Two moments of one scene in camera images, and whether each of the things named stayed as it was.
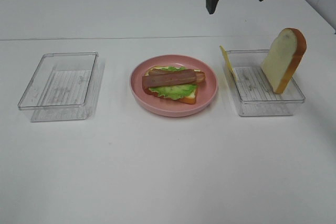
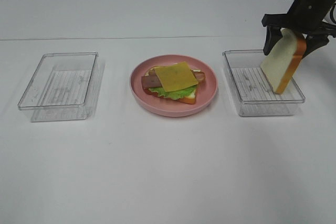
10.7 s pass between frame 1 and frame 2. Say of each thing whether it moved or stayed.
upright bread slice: stayed
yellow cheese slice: moved
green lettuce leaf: stayed
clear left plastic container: stayed
